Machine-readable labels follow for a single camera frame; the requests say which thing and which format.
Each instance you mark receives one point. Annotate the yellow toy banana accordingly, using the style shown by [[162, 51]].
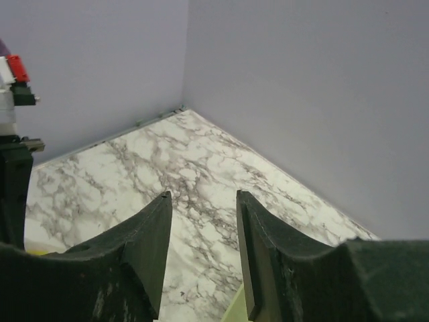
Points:
[[38, 252]]

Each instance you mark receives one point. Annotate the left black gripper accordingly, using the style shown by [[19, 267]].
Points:
[[16, 167]]

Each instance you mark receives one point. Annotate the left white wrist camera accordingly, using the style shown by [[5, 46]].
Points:
[[15, 92]]

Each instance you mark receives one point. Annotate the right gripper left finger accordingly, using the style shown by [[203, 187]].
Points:
[[115, 276]]

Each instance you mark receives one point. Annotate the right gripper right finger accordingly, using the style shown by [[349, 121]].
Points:
[[289, 276]]

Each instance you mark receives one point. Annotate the green perforated plastic basket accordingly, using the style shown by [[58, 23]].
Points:
[[237, 310]]

